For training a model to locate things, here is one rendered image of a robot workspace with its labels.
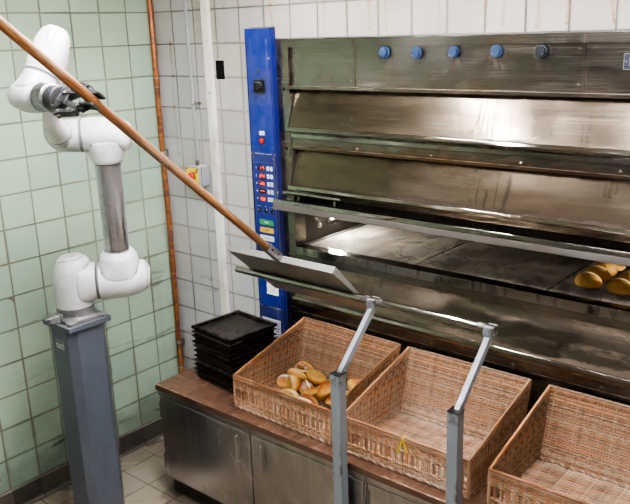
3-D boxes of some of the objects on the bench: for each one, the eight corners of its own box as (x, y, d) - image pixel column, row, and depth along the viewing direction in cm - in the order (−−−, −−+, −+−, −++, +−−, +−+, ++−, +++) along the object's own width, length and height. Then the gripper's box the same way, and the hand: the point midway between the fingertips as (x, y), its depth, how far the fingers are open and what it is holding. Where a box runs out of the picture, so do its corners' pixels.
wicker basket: (544, 448, 296) (548, 381, 288) (705, 500, 261) (714, 425, 253) (483, 509, 260) (485, 434, 252) (659, 578, 225) (668, 494, 217)
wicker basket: (306, 369, 372) (304, 314, 364) (404, 402, 336) (404, 342, 328) (231, 407, 337) (227, 347, 329) (331, 448, 301) (329, 383, 293)
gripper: (74, 84, 245) (120, 86, 230) (49, 126, 241) (95, 131, 226) (56, 69, 239) (103, 70, 225) (30, 112, 235) (76, 116, 220)
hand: (92, 100), depth 227 cm, fingers closed on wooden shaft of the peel, 3 cm apart
